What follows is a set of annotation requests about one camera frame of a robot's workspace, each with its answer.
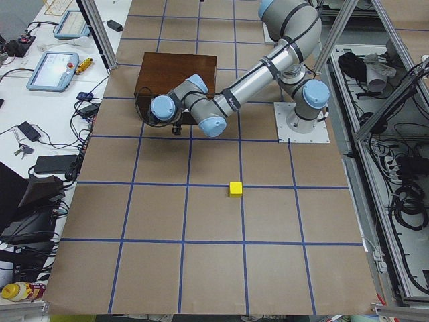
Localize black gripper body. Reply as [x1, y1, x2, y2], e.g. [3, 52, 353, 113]
[172, 123, 182, 135]

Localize yellow cube block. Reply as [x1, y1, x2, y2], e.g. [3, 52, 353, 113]
[229, 182, 243, 198]

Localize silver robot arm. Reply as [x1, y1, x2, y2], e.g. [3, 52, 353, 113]
[143, 1, 330, 137]

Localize dark wooden drawer cabinet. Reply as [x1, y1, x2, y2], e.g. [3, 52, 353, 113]
[134, 52, 217, 125]

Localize yellow black hand tool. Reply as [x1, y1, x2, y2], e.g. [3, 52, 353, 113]
[75, 57, 93, 75]

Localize black power adapter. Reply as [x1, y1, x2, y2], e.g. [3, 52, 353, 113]
[34, 154, 78, 174]

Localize near teach pendant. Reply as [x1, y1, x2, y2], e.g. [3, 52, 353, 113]
[26, 51, 79, 92]

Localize teach pendant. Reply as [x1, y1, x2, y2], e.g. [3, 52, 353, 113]
[26, 51, 79, 92]
[53, 10, 90, 40]

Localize far teach pendant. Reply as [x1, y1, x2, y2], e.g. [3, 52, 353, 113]
[53, 10, 90, 40]

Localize black smartphone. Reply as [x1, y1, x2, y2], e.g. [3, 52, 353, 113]
[18, 121, 41, 142]

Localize keys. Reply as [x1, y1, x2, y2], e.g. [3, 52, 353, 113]
[14, 143, 34, 158]

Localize black cloth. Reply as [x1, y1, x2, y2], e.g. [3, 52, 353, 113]
[338, 52, 367, 82]

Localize grey cloth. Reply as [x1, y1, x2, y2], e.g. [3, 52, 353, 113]
[363, 53, 397, 92]

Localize yellow cap bottle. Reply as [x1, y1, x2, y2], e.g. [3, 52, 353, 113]
[1, 282, 46, 302]

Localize aluminium frame post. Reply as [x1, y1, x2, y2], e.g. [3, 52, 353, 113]
[76, 0, 117, 70]

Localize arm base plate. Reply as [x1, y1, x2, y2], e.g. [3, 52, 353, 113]
[273, 102, 330, 144]

